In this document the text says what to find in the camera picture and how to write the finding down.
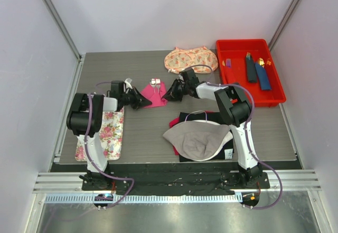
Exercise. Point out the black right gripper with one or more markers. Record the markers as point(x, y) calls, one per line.
point(171, 94)

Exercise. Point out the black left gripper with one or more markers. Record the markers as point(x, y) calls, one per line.
point(139, 100)

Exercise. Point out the pink paper napkin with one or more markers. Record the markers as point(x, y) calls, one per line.
point(155, 98)

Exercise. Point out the silver fork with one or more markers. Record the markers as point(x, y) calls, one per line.
point(158, 84)

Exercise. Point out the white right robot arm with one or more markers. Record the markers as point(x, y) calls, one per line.
point(235, 108)

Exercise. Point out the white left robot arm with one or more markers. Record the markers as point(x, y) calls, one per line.
point(84, 118)

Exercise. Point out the red rolled napkin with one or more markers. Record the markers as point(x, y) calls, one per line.
point(229, 74)

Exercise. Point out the black rolled napkin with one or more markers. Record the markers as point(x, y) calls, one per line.
point(251, 71)

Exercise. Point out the blue rolled napkin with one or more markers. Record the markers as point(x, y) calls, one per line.
point(262, 77)

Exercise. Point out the orange patterned fabric cover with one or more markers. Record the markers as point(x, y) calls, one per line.
point(201, 59)

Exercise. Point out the floral rectangular tray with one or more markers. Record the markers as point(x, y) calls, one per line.
point(111, 134)

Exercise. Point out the grey bucket hat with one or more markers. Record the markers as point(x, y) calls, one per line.
point(199, 140)

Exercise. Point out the purple fork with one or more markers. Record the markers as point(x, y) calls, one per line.
point(228, 63)

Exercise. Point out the red plastic bin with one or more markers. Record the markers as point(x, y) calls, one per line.
point(236, 51)

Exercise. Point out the black folded garment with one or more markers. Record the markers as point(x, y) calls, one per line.
point(228, 149)

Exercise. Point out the rainbow fork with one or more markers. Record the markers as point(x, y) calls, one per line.
point(248, 55)

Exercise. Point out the gold spoon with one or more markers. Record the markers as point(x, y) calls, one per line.
point(261, 62)

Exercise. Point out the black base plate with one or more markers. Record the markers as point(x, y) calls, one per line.
point(183, 180)

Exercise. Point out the aluminium front rail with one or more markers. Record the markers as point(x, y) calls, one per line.
point(67, 187)

